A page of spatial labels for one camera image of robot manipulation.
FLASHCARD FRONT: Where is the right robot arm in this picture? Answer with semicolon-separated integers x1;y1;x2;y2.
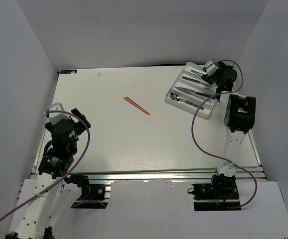
202;61;256;181

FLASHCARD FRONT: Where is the knife with pink handle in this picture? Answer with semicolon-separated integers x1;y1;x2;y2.
178;92;209;102

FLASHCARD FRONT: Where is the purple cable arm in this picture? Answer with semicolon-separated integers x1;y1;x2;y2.
0;110;92;239
192;59;258;209

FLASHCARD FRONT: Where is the fork with dark handle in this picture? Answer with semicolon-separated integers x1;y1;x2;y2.
181;76;211;87

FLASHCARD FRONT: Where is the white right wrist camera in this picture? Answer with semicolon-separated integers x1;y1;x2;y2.
202;60;219;76

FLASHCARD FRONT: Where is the white divided cutlery tray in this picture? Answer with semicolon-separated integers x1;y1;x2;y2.
164;61;228;119

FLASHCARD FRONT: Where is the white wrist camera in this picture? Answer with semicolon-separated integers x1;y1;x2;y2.
202;60;219;76
44;102;70;125

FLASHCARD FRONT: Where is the knife with dark handle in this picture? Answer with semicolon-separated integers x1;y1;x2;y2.
175;87;211;99

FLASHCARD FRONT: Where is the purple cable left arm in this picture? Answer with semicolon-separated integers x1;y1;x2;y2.
0;110;92;239

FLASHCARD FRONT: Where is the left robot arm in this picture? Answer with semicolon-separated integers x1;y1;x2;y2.
6;103;91;239

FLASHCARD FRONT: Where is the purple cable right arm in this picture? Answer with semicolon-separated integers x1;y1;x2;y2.
192;59;258;209

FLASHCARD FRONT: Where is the orange chopstick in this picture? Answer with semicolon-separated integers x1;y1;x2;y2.
126;97;150;116
123;97;149;116

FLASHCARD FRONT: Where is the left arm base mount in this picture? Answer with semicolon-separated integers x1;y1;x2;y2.
64;174;109;209

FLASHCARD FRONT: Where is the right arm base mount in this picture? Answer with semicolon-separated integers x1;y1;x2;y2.
187;183;241;212

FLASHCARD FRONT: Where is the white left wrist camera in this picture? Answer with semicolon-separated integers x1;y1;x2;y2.
44;102;70;125

